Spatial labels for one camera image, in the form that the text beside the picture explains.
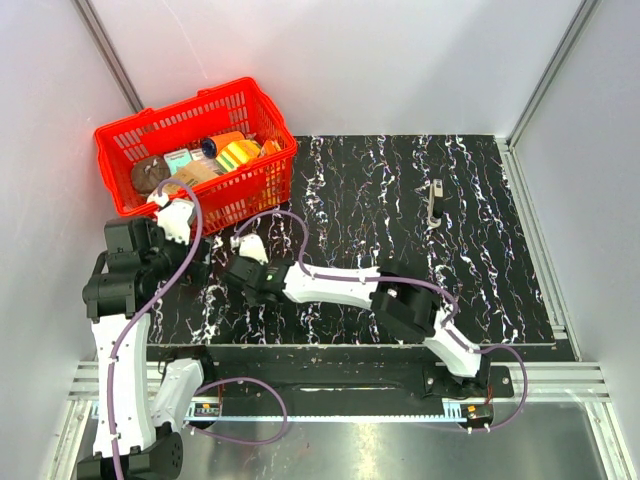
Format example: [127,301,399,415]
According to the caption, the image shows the brown round pouch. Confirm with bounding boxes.
[130,155,171,195]

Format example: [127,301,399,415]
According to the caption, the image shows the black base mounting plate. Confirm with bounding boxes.
[144,344,516,401]

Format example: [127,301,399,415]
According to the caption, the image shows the beige black stapler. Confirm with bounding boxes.
[427,179,444,228]

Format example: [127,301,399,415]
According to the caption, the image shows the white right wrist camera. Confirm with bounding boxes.
[230,233,269,264]

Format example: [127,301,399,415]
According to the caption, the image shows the brown cardboard box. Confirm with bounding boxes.
[161,160,221,195]

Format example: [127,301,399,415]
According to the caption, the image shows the teal white card box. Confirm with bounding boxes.
[163,148,192,176]

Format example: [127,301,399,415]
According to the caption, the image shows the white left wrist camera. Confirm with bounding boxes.
[147,193,195,245]

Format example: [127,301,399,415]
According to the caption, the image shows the orange cylinder can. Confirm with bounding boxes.
[200,131,245,158]

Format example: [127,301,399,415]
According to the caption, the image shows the red plastic shopping basket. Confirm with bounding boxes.
[94,77,297,234]

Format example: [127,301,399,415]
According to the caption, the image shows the orange snack packet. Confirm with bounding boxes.
[259,139,281,157]

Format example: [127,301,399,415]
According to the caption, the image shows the yellow green box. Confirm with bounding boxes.
[215,139,261,172]

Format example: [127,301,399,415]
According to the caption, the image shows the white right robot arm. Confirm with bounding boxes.
[222,256,491,396]

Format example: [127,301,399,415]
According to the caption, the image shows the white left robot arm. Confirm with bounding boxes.
[77,216,217,479]

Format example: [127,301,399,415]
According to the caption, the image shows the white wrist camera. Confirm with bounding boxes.
[147,193,195,245]
[230,233,269,264]

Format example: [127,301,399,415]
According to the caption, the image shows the aluminium frame rail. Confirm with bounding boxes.
[67,362,614,424]

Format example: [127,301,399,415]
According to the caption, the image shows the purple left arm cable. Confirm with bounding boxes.
[104,178,289,480]

